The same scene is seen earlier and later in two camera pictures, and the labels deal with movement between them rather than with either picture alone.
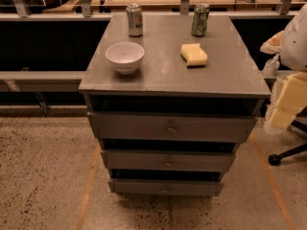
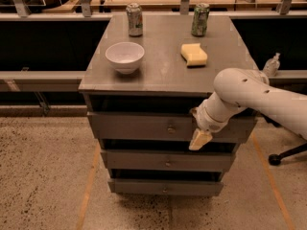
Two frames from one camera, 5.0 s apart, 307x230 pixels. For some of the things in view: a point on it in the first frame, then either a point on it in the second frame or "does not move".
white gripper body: [295, 47] -> [208, 123]
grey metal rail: [40, 80] does not move
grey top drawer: [170, 126] does not move
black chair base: [274, 159] does not move
